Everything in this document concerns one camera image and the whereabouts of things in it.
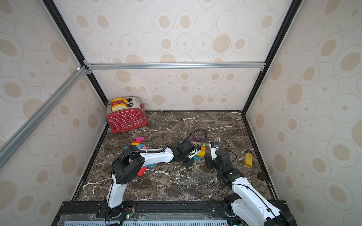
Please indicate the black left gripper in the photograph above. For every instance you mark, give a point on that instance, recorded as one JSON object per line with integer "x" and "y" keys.
{"x": 189, "y": 163}

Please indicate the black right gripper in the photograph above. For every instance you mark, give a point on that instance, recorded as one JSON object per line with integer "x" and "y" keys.
{"x": 209, "y": 162}

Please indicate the yellow rectangular block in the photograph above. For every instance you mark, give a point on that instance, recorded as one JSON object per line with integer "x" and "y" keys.
{"x": 201, "y": 153}

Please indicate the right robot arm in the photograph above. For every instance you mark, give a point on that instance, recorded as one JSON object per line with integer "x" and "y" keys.
{"x": 245, "y": 202}

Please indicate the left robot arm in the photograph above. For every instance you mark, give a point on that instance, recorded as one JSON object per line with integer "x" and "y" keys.
{"x": 133, "y": 161}

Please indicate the yellow toy bottle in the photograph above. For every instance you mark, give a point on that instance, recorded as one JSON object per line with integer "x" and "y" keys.
{"x": 248, "y": 159}

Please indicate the teal rectangular block lower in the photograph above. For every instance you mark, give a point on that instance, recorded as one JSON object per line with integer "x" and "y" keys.
{"x": 150, "y": 165}

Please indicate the black lid wooden jar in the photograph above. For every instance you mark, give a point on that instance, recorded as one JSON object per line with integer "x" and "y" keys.
{"x": 261, "y": 176}

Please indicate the magenta rectangular block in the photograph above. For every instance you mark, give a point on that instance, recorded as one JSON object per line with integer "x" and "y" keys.
{"x": 140, "y": 139}

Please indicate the red rectangular block lower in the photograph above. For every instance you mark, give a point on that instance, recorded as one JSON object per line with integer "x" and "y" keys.
{"x": 141, "y": 171}

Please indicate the red polka dot toy toaster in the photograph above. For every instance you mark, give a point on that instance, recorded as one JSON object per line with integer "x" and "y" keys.
{"x": 128, "y": 119}

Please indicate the toy bread slice rear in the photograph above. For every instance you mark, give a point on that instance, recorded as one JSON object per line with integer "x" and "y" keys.
{"x": 121, "y": 101}

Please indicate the toy bread slice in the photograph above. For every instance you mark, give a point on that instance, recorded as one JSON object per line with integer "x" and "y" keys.
{"x": 118, "y": 107}
{"x": 121, "y": 101}

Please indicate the toy bread slice front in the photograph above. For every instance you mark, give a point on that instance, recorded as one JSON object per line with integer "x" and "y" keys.
{"x": 118, "y": 107}

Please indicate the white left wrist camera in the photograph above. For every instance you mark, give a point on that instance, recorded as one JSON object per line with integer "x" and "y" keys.
{"x": 187, "y": 149}

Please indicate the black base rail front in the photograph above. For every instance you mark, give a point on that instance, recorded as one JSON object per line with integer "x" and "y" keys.
{"x": 154, "y": 213}

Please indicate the silver aluminium rail back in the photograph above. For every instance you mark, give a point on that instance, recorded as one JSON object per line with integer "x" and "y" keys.
{"x": 178, "y": 65}

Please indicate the silver aluminium rail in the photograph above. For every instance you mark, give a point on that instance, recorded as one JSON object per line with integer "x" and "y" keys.
{"x": 178, "y": 65}
{"x": 19, "y": 137}

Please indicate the silver aluminium rail left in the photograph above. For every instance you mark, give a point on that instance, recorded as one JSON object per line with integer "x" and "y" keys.
{"x": 19, "y": 137}

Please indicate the black corner frame post right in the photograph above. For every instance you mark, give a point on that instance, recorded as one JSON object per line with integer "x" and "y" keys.
{"x": 295, "y": 4}

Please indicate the black corner frame post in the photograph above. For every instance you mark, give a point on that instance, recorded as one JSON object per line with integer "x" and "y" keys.
{"x": 295, "y": 4}
{"x": 66, "y": 33}

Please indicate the black corner frame post left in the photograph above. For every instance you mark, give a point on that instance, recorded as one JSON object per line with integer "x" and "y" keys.
{"x": 66, "y": 33}

